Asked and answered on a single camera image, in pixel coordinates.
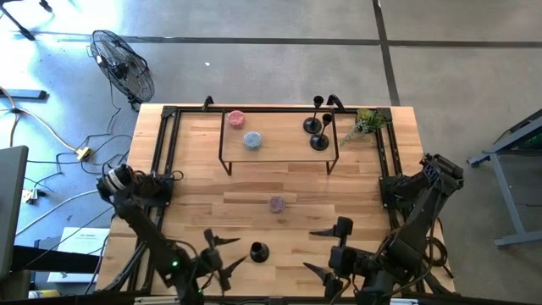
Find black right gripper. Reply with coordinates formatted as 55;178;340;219
302;216;373;299

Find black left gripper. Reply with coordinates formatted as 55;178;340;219
197;228;248;292

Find black metal candlestick holder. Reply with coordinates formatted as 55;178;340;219
249;241;271;264
302;95;325;135
309;112;334;152

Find purple patterned candle tin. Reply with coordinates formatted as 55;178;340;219
266;195;285;214

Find blue patterned candle tin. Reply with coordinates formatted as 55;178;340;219
243;130;263;151

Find pink patterned candle tin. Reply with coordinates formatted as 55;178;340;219
227;109;246;130

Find wooden shelf riser, black legs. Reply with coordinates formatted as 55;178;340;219
216;105;340;177

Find green artificial plant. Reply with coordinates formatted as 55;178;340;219
338;108;389;148

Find white paper sheet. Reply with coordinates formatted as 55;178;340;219
47;226;111;284

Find black bench beam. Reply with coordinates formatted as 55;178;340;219
12;245;101;275

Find yellow small object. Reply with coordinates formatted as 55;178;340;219
28;289;61;300

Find grey metal table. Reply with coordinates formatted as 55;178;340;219
467;108;542;249

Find black floor fan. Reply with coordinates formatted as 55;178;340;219
86;29;156;112

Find grey flat panel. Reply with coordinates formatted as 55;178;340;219
0;145;30;280

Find black floor bar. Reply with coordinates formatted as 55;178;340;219
0;88;48;102

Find black tripod legs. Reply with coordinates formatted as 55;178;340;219
0;0;54;42

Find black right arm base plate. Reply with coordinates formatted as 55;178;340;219
379;173;441;211

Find coiled black cable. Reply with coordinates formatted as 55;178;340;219
423;235;455;280

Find black metal table frame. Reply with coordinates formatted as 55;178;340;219
101;95;456;297

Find white floor cable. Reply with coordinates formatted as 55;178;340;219
15;188;107;236

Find beige floor cable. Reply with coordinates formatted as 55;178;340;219
0;86;81;152

